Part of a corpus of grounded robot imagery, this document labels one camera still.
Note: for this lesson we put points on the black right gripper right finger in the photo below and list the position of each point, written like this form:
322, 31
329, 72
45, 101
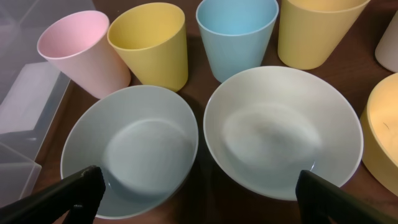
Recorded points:
320, 201

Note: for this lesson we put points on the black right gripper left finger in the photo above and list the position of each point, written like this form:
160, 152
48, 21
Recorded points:
76, 197

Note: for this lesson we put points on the light blue bowl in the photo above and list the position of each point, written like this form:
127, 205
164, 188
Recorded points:
144, 139

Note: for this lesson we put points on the white bowl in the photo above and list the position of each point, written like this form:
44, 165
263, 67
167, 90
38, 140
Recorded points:
265, 125

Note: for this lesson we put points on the yellow bowl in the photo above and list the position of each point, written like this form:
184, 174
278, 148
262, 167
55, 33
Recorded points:
379, 123

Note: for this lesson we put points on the cream white cup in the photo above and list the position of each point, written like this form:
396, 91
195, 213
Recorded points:
386, 50

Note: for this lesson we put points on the yellow cup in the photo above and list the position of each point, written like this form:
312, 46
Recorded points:
310, 30
151, 39

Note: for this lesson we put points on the white label in container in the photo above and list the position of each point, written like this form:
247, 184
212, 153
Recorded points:
25, 101

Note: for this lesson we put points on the clear plastic storage container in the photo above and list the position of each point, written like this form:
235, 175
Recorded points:
23, 153

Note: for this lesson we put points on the light blue cup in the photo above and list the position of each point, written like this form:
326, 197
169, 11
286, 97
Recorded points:
235, 33

